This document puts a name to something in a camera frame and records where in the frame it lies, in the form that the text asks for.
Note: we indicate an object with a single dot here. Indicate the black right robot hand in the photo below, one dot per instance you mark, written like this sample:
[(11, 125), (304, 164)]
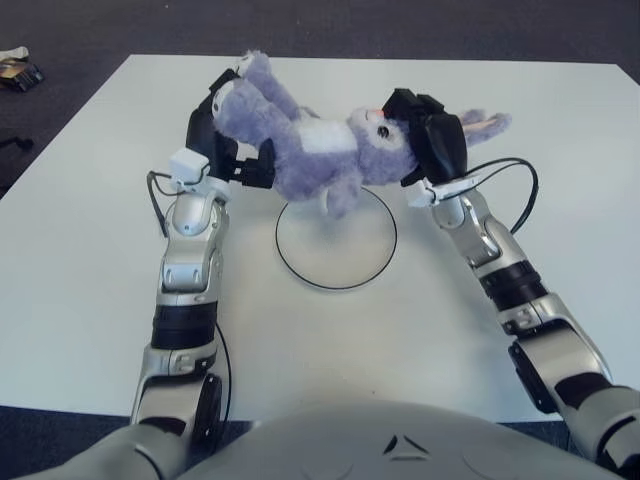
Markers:
[(445, 145)]

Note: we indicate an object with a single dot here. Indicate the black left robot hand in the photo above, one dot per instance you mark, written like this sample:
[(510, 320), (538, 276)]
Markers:
[(200, 135)]

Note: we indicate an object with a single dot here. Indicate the purple plush bunny doll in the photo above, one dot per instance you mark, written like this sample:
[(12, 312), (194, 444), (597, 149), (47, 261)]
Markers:
[(310, 155)]

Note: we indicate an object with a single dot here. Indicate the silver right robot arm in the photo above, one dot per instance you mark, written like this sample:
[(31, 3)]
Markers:
[(480, 240)]

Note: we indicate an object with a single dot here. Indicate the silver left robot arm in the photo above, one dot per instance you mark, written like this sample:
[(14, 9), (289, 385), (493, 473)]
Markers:
[(190, 260)]

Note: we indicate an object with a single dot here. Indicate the white plate with black rim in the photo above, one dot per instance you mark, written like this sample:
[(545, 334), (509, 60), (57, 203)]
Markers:
[(340, 255)]

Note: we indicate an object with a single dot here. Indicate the white right wrist sensor box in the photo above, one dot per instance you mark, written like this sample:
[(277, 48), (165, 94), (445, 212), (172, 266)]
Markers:
[(417, 195)]

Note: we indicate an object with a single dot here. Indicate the black chair base foot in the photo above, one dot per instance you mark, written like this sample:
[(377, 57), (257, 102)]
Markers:
[(16, 144)]

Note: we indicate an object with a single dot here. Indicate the black and yellow box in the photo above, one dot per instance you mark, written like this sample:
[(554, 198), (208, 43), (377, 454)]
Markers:
[(20, 75)]

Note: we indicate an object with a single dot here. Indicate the grey robot torso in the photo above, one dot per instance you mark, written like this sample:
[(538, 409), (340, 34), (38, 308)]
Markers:
[(325, 440)]

